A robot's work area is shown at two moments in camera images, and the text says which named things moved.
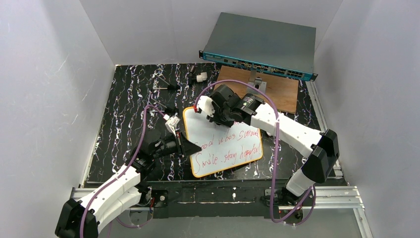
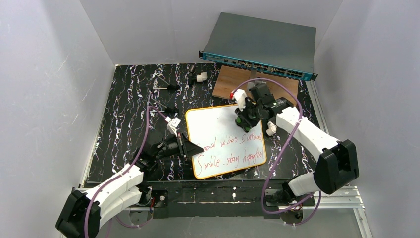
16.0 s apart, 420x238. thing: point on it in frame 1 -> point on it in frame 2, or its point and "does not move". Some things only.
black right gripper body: [214, 116] -> [244, 117]
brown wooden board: [282, 89] does not move
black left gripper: [180, 145] does not move
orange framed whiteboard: [223, 148] does not move
